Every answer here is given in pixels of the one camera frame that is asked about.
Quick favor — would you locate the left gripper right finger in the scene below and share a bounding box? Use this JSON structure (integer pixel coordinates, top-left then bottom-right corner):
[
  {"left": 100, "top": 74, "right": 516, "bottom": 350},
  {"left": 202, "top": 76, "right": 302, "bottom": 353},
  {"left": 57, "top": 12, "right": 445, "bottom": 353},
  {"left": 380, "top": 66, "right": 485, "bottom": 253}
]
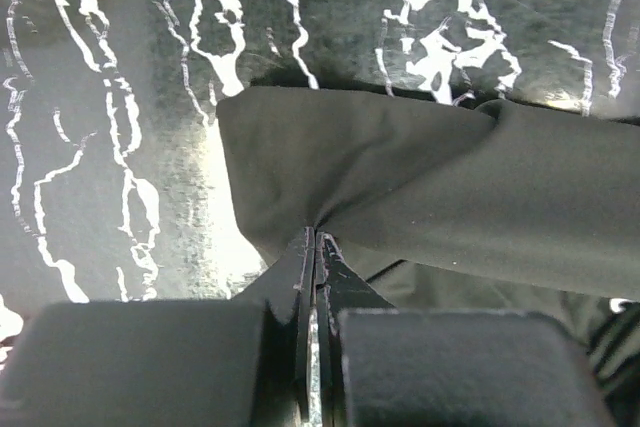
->
[{"left": 315, "top": 233, "right": 614, "bottom": 426}]

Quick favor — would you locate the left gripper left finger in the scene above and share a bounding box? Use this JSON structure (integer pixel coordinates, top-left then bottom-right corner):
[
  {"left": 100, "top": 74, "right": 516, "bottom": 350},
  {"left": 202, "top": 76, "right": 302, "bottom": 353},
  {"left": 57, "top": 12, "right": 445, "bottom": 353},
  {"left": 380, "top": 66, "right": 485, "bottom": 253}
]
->
[{"left": 1, "top": 228, "right": 316, "bottom": 426}]

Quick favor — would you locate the black printed t-shirt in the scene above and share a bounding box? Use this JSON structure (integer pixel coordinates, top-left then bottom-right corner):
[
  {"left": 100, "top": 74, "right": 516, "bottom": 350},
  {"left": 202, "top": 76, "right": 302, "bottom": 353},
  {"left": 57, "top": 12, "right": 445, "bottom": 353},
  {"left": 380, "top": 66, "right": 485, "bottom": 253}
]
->
[{"left": 217, "top": 87, "right": 639, "bottom": 339}]

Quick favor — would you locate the black marble pattern mat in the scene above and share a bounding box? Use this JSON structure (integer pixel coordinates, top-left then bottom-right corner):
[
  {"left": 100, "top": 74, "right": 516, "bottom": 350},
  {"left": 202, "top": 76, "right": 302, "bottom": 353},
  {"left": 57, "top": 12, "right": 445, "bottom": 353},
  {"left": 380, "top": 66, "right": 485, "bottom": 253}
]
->
[{"left": 1, "top": 0, "right": 639, "bottom": 354}]

